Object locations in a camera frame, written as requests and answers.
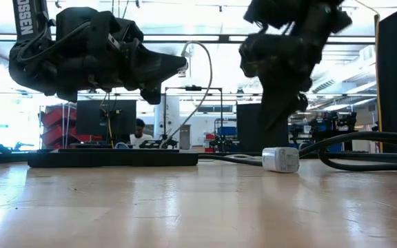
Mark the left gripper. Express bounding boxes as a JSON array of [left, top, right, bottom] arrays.
[[55, 7, 188, 105]]

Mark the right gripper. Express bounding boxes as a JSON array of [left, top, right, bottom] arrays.
[[238, 32, 323, 131]]

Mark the white USB cable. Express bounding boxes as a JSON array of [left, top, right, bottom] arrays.
[[159, 40, 214, 149]]

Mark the white USB charger adapter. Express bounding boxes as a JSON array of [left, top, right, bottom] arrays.
[[261, 147, 301, 174]]

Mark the black rectangular panel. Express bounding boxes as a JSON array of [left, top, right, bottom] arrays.
[[236, 103, 289, 152]]

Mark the person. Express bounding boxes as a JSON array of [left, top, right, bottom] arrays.
[[129, 118, 155, 148]]

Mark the black computer monitor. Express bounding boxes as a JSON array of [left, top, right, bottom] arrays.
[[76, 99, 137, 137]]

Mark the black power strip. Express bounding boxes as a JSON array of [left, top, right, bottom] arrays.
[[28, 148, 199, 169]]

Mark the red storage bin rack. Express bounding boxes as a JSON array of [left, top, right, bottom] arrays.
[[39, 104, 103, 149]]

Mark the black power strip cord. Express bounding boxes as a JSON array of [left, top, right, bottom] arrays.
[[198, 130, 397, 172]]

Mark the black aluminium table frame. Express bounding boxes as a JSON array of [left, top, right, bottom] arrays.
[[0, 133, 265, 165]]

